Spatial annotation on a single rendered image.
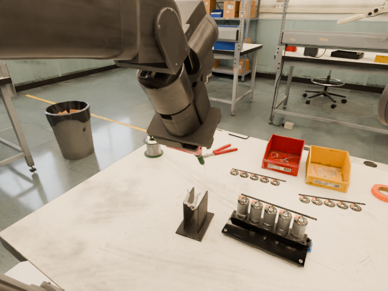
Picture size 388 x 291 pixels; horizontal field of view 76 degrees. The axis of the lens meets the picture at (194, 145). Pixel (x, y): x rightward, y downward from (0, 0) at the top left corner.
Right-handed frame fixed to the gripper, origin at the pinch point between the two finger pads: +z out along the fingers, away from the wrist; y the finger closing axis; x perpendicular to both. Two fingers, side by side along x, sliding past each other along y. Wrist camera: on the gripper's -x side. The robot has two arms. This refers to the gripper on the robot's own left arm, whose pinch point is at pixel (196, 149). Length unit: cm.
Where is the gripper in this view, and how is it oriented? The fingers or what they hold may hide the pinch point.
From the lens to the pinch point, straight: 45.1
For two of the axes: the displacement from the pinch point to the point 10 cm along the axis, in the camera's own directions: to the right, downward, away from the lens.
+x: -3.2, 8.6, -4.0
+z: 2.2, 4.8, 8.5
